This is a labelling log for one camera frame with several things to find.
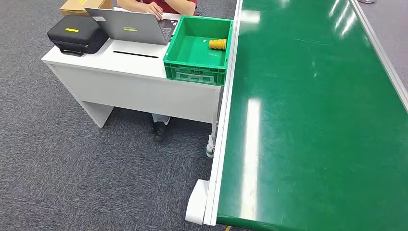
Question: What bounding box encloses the green belt conveyor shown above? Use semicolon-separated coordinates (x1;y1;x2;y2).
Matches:
203;0;408;231

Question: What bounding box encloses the person's black shoe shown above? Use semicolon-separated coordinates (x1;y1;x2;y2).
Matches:
153;121;166;143

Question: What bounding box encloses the grey laptop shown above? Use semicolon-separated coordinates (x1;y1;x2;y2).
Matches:
85;7;179;46

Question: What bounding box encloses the black zip carry case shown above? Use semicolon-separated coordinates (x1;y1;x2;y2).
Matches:
47;14;110;57

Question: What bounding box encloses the white desk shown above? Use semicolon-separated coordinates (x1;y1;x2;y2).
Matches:
41;7;223;138

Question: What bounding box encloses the yellow ribbed plastic part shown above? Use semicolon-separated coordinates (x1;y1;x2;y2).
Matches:
208;38;228;51

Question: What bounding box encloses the green plastic crate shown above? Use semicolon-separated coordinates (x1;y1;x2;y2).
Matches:
163;15;234;87

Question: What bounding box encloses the person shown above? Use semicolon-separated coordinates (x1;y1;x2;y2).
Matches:
116;0;198;143

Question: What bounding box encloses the brown cardboard box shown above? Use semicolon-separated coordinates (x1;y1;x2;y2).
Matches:
59;0;115;17

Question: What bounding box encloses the white spray bottle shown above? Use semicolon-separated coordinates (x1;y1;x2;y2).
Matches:
205;135;216;159

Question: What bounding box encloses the person's right hand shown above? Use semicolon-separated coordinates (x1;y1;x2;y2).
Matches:
145;1;164;21

